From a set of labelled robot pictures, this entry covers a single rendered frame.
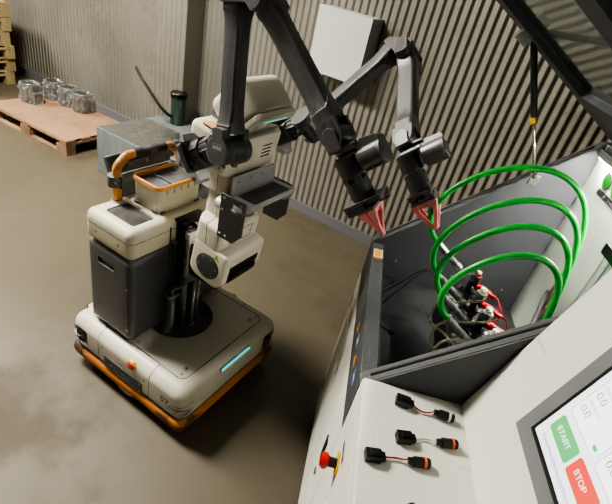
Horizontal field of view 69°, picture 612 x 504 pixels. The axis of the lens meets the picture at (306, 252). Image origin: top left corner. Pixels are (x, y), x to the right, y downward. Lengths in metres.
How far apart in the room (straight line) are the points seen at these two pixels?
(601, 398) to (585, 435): 0.06
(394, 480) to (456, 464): 0.14
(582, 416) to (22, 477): 1.76
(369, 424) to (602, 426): 0.39
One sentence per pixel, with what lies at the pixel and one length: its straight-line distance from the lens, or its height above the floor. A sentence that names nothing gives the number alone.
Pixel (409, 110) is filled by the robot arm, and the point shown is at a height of 1.43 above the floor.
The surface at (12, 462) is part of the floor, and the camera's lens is 2.07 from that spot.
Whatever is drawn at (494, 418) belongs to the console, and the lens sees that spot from 0.97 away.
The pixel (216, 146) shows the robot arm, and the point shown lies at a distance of 1.22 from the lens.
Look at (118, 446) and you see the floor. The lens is 2.03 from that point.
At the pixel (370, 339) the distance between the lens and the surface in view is 1.16.
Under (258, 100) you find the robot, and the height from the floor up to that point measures 1.34.
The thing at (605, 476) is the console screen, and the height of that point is 1.23.
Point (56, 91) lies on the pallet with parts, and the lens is 5.06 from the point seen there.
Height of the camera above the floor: 1.69
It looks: 32 degrees down
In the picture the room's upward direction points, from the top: 14 degrees clockwise
